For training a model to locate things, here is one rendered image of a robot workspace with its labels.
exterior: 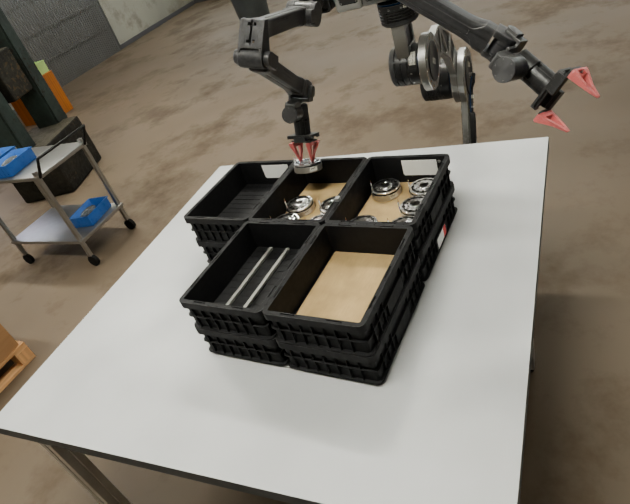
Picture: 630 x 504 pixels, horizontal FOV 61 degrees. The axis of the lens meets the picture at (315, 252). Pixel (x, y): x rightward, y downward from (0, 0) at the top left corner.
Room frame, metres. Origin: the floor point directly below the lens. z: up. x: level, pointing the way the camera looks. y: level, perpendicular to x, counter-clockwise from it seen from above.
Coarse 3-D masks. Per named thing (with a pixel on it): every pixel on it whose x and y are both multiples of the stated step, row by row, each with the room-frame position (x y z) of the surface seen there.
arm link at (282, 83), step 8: (264, 56) 1.51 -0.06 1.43; (272, 56) 1.53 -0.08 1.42; (264, 64) 1.51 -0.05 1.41; (272, 64) 1.53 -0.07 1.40; (280, 64) 1.65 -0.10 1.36; (256, 72) 1.58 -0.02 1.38; (264, 72) 1.56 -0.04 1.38; (272, 72) 1.59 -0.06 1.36; (280, 72) 1.64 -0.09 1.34; (288, 72) 1.69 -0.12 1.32; (272, 80) 1.64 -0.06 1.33; (280, 80) 1.64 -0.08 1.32; (288, 80) 1.69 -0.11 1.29; (296, 80) 1.74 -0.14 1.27; (304, 80) 1.78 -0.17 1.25; (288, 88) 1.72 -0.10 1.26; (296, 88) 1.74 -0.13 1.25; (304, 88) 1.78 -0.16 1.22; (296, 96) 1.82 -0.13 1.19; (304, 96) 1.78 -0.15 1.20
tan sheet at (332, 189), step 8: (312, 184) 1.86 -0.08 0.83; (320, 184) 1.84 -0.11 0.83; (328, 184) 1.81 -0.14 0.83; (336, 184) 1.79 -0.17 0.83; (344, 184) 1.77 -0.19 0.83; (304, 192) 1.82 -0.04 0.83; (312, 192) 1.80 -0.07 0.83; (320, 192) 1.78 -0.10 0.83; (328, 192) 1.76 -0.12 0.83; (336, 192) 1.73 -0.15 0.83; (320, 200) 1.72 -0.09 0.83; (312, 216) 1.63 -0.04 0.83
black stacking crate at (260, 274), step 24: (240, 240) 1.52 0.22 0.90; (264, 240) 1.55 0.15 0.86; (288, 240) 1.48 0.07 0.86; (216, 264) 1.41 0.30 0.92; (240, 264) 1.49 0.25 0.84; (264, 264) 1.45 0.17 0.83; (288, 264) 1.40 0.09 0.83; (216, 288) 1.38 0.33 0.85; (264, 288) 1.33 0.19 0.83; (192, 312) 1.27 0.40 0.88; (264, 336) 1.12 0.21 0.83
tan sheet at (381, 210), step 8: (400, 184) 1.63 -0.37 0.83; (408, 192) 1.56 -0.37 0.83; (368, 200) 1.60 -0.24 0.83; (392, 200) 1.55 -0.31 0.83; (400, 200) 1.53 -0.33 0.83; (368, 208) 1.55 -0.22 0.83; (376, 208) 1.53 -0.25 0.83; (384, 208) 1.52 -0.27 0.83; (392, 208) 1.50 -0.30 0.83; (376, 216) 1.49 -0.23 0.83; (384, 216) 1.47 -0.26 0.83; (392, 216) 1.45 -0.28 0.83; (400, 216) 1.44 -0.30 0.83
